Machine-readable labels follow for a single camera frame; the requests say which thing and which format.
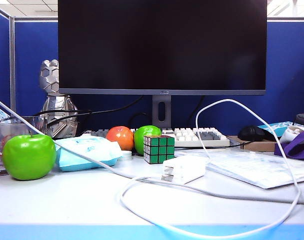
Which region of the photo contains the thick white cable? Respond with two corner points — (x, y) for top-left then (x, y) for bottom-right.
(0, 94), (304, 205)

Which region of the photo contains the silver faceted figurine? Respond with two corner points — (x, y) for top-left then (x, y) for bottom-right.
(39, 59), (79, 138)

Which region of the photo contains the thin white Type-C cable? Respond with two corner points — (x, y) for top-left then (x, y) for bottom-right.
(119, 98), (302, 240)

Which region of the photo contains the black computer mouse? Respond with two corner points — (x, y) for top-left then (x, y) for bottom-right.
(237, 124), (267, 142)

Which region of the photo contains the brown round object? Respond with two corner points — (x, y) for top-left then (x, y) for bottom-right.
(0, 116), (46, 177)

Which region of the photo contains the small green round fruit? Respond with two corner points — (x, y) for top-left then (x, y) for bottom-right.
(134, 124), (163, 155)

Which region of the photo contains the document in clear sleeve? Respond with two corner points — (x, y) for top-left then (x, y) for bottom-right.
(175, 147), (304, 190)

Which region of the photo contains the small white tape roll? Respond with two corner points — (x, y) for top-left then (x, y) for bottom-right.
(121, 149), (134, 161)

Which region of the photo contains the blue and white packet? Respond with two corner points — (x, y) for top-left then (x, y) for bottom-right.
(258, 120), (301, 138)

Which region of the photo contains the brown cardboard piece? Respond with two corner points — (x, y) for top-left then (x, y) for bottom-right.
(228, 134), (280, 153)

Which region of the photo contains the black cable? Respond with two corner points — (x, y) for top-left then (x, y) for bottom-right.
(188, 95), (205, 126)
(128, 111), (154, 130)
(47, 95), (144, 127)

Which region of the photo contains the white crumpled bag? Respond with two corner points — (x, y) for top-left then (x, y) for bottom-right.
(278, 124), (304, 145)

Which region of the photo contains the black computer monitor with stand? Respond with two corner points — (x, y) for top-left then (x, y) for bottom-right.
(58, 0), (268, 130)

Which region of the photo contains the white charging base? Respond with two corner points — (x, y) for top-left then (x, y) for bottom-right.
(161, 154), (207, 185)

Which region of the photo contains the Rubik's cube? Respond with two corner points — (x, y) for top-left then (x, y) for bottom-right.
(143, 134), (176, 165)

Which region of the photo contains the grey partition post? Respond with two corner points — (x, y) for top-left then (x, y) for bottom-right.
(9, 15), (17, 117)

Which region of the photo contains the light blue tissue pack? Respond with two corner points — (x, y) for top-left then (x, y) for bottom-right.
(55, 136), (124, 172)

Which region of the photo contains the purple fabric strap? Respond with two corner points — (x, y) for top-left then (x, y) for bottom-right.
(274, 131), (304, 162)

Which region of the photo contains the white and grey keyboard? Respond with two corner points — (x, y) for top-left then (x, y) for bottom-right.
(83, 126), (231, 148)

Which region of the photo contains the large green apple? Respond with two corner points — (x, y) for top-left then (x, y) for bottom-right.
(2, 134), (57, 181)

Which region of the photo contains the orange fruit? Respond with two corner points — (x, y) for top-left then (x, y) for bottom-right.
(106, 125), (135, 152)

